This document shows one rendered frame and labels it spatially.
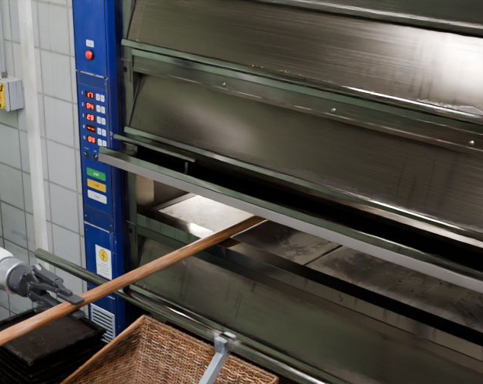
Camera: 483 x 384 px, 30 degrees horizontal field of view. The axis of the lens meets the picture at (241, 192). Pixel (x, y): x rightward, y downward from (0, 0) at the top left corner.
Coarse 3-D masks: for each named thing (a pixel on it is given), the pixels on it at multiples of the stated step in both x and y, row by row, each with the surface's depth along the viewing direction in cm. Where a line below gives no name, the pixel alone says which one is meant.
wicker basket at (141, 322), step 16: (144, 320) 285; (128, 336) 283; (176, 336) 278; (112, 352) 279; (128, 352) 285; (144, 352) 286; (160, 352) 282; (176, 352) 278; (192, 352) 273; (208, 352) 270; (80, 368) 270; (96, 368) 275; (112, 368) 280; (144, 368) 286; (176, 368) 278; (192, 368) 274; (224, 368) 266; (240, 368) 262; (256, 368) 258
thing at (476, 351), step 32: (160, 224) 274; (192, 224) 272; (224, 256) 258; (256, 256) 252; (320, 288) 237; (352, 288) 234; (384, 320) 225; (416, 320) 219; (448, 320) 219; (480, 352) 209
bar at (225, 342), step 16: (48, 256) 252; (80, 272) 243; (144, 304) 227; (160, 304) 226; (176, 320) 220; (192, 320) 218; (208, 336) 214; (224, 336) 212; (224, 352) 211; (240, 352) 208; (256, 352) 205; (208, 368) 211; (272, 368) 202; (288, 368) 200
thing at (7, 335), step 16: (240, 224) 265; (208, 240) 255; (176, 256) 245; (144, 272) 236; (96, 288) 225; (112, 288) 228; (64, 304) 218; (80, 304) 220; (32, 320) 210; (48, 320) 213; (0, 336) 204; (16, 336) 207
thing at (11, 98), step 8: (0, 80) 300; (8, 80) 300; (16, 80) 300; (8, 88) 298; (16, 88) 301; (0, 96) 300; (8, 96) 299; (16, 96) 302; (0, 104) 301; (8, 104) 300; (16, 104) 302
